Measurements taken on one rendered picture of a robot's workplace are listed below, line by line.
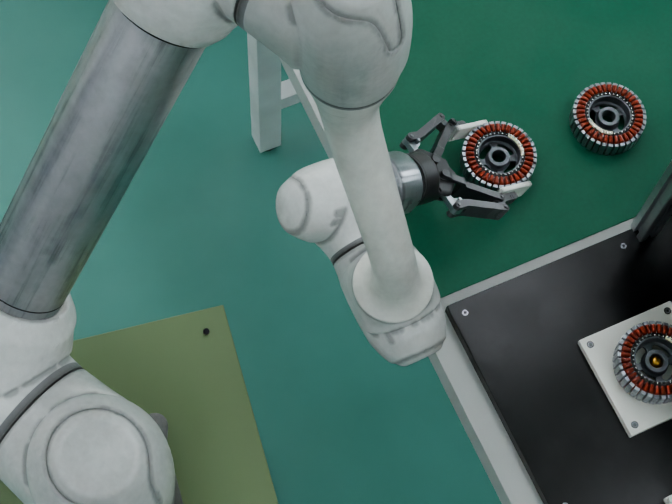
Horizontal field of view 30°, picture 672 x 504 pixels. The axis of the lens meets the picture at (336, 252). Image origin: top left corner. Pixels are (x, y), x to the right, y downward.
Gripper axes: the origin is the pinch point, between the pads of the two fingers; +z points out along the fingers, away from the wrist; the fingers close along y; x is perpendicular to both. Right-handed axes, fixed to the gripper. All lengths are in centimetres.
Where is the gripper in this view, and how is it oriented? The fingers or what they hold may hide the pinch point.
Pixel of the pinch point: (496, 159)
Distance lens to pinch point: 188.6
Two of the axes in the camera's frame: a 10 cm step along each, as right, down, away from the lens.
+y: 5.1, 8.0, -3.2
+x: 4.6, -5.7, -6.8
